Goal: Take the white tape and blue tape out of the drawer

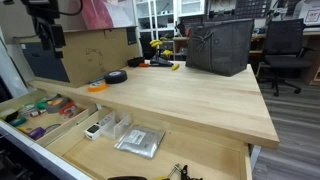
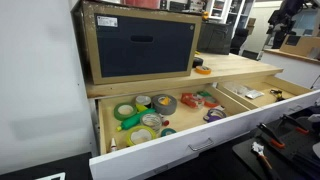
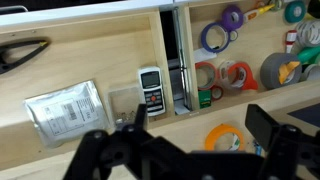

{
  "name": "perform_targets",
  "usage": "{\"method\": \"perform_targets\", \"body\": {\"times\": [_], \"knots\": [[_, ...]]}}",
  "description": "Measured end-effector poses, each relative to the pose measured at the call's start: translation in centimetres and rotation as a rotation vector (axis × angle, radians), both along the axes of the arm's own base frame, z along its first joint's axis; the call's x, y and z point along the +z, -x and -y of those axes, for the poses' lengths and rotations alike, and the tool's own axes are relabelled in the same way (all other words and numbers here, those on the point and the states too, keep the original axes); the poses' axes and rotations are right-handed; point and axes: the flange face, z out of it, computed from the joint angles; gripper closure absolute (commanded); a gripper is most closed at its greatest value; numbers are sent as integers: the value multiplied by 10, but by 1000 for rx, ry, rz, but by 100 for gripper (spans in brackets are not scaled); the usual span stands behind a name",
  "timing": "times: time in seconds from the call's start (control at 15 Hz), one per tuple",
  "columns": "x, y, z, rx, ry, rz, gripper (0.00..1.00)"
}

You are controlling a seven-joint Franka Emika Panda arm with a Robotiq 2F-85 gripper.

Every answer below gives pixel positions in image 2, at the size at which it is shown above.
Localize orange tape roll on table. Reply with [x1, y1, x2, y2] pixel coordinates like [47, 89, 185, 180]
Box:
[195, 66, 211, 75]

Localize pliers in drawer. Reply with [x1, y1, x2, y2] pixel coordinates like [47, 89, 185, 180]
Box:
[270, 89, 285, 102]

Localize silver tape roll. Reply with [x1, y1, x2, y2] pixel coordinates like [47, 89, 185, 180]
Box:
[140, 113, 162, 132]

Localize small teal tape roll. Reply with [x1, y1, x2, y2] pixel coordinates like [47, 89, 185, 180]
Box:
[161, 128, 176, 137]

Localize large cardboard box black front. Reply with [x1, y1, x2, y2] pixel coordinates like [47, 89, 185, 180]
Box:
[71, 0, 201, 84]

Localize black tape roll on table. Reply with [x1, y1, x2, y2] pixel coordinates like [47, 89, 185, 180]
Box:
[192, 57, 203, 68]

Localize black orange clamp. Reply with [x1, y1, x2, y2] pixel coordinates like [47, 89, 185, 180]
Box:
[258, 123, 285, 149]

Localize clear plastic bag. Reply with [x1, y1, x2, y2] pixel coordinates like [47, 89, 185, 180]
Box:
[227, 83, 264, 99]

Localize metal drawer handle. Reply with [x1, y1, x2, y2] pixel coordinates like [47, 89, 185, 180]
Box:
[188, 138, 214, 152]

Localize clear tape red dispenser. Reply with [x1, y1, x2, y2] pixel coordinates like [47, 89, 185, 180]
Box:
[181, 93, 205, 109]

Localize grey duct tape roll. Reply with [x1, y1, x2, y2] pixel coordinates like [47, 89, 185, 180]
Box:
[152, 94, 177, 115]

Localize red tape roll in drawer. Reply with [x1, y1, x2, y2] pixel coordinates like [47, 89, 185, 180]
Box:
[204, 96, 218, 108]

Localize small white glue tube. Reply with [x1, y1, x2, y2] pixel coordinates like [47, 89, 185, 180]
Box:
[110, 138, 118, 152]

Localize white drawer with wood interior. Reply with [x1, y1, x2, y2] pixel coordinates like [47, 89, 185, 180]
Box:
[89, 76, 320, 180]

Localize yellow-green tape roll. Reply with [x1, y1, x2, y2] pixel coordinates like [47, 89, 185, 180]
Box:
[126, 125, 157, 146]

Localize purple tape roll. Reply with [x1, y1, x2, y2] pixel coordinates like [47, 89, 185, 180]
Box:
[203, 108, 226, 122]

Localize green tape roll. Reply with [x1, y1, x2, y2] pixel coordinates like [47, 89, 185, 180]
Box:
[114, 103, 137, 121]

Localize green glue bottle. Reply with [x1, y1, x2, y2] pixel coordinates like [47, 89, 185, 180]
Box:
[116, 108, 156, 131]

